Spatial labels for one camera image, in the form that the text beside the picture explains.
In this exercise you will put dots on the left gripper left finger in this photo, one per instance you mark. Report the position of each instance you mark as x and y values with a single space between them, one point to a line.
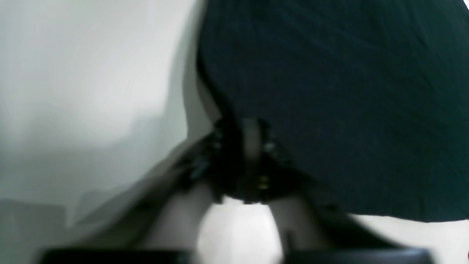
164 211

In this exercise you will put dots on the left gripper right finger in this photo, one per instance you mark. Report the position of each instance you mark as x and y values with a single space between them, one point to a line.
306 215

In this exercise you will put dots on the black T-shirt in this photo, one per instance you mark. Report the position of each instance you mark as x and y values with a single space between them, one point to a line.
369 96

